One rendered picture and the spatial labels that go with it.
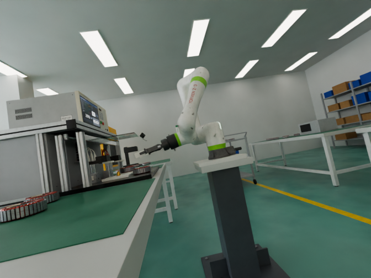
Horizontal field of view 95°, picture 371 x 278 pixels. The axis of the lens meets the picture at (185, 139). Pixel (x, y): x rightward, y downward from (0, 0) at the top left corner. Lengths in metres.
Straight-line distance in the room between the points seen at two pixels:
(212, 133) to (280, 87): 7.33
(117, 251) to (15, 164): 0.95
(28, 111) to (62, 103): 0.18
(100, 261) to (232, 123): 6.86
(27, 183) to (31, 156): 0.13
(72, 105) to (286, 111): 7.73
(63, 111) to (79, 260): 1.01
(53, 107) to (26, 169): 0.36
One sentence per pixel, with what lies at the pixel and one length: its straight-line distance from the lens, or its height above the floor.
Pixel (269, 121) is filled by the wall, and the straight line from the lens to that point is 7.69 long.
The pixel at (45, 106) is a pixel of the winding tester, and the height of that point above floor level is 1.25.
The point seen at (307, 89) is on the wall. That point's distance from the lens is 9.06.
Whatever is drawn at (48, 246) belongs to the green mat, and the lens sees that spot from 0.37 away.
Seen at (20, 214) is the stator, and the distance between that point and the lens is 0.71.
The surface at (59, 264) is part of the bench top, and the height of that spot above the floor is 0.75.
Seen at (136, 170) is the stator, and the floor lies 0.79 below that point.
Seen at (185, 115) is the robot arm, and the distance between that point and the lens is 0.99.
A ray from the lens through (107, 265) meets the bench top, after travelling 0.24.
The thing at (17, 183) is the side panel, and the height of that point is 0.85.
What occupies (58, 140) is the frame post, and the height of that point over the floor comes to 1.02.
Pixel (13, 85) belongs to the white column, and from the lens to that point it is 5.61.
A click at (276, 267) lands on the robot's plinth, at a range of 1.49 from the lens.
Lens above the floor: 0.85
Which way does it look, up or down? 4 degrees up
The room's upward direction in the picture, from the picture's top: 11 degrees counter-clockwise
